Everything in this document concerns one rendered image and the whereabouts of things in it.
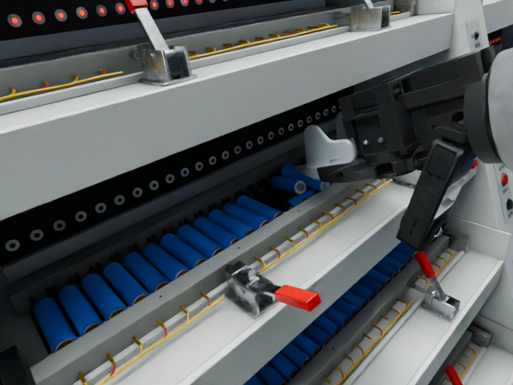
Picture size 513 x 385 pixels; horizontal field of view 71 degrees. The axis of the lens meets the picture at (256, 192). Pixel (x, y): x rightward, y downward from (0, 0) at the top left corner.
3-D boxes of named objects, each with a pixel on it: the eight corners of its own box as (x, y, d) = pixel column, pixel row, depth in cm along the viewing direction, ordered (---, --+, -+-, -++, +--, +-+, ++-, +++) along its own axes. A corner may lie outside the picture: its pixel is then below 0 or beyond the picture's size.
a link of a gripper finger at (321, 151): (285, 131, 42) (355, 110, 36) (301, 177, 44) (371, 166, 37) (269, 138, 40) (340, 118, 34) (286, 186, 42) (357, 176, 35)
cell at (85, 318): (82, 296, 33) (109, 334, 29) (62, 306, 32) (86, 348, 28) (75, 280, 33) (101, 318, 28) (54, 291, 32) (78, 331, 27)
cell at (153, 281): (143, 263, 37) (175, 292, 32) (126, 272, 36) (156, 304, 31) (137, 248, 36) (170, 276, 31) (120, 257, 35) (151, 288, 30)
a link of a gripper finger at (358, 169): (330, 156, 40) (408, 140, 34) (336, 171, 40) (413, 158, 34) (308, 170, 37) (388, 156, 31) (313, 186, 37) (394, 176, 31)
